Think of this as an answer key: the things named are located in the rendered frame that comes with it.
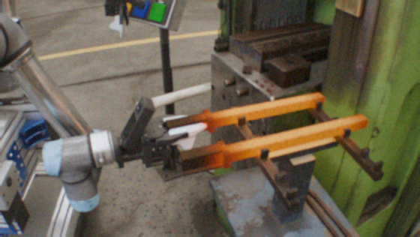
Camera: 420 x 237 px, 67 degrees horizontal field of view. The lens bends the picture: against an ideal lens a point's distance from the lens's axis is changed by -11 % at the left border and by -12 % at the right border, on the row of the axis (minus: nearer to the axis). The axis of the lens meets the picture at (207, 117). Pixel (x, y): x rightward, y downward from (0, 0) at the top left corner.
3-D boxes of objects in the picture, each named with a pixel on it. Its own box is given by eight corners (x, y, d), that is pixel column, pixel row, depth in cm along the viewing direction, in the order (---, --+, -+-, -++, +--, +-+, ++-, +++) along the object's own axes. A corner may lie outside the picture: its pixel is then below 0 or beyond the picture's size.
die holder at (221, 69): (259, 200, 131) (271, 97, 105) (210, 144, 158) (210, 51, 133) (358, 152, 153) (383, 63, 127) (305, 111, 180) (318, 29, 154)
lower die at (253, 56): (259, 73, 118) (262, 50, 113) (229, 51, 132) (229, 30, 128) (344, 52, 134) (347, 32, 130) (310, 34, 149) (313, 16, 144)
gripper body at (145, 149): (163, 143, 85) (114, 153, 82) (160, 113, 80) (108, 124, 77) (172, 163, 79) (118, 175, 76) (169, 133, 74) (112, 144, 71)
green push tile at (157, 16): (160, 22, 142) (165, 4, 141) (147, 19, 146) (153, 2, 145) (162, 23, 143) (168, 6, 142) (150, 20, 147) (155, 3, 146)
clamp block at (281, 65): (282, 89, 109) (284, 71, 106) (266, 78, 115) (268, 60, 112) (310, 81, 114) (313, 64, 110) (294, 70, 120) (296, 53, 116)
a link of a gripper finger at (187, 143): (206, 141, 83) (167, 148, 81) (206, 120, 80) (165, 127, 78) (210, 149, 81) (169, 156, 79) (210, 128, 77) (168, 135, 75)
